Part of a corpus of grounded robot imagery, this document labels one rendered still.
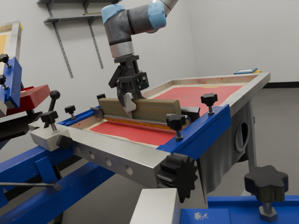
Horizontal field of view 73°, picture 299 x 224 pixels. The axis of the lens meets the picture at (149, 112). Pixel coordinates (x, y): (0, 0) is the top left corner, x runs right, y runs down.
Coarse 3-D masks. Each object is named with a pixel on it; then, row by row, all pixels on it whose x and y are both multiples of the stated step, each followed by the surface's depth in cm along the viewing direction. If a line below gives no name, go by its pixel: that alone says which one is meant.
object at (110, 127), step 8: (176, 88) 120; (184, 88) 115; (192, 88) 111; (200, 88) 108; (160, 96) 110; (96, 128) 84; (104, 128) 82; (112, 128) 79; (120, 128) 78; (128, 128) 76
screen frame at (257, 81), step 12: (264, 72) 95; (168, 84) 127; (180, 84) 126; (252, 84) 81; (264, 84) 88; (144, 96) 113; (240, 96) 71; (252, 96) 78; (84, 120) 88; (96, 120) 92
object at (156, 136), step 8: (208, 88) 104; (216, 88) 101; (224, 88) 97; (232, 88) 94; (224, 96) 86; (216, 104) 79; (200, 112) 75; (136, 128) 74; (144, 128) 72; (152, 128) 70; (160, 128) 69; (120, 136) 70; (128, 136) 69; (136, 136) 67; (144, 136) 66; (152, 136) 64; (160, 136) 63; (168, 136) 62; (152, 144) 59; (160, 144) 58
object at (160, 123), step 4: (104, 116) 85; (108, 116) 83; (112, 116) 81; (116, 116) 80; (120, 116) 78; (124, 116) 77; (128, 120) 74; (132, 120) 72; (136, 120) 71; (140, 120) 69; (144, 120) 68; (148, 120) 67; (152, 120) 66; (156, 120) 66; (156, 124) 64; (160, 124) 63; (164, 124) 62
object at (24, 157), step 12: (24, 156) 49; (36, 156) 49; (48, 156) 51; (60, 156) 53; (0, 168) 46; (12, 168) 46; (24, 168) 47; (36, 168) 49; (0, 180) 44; (12, 180) 46; (24, 180) 47
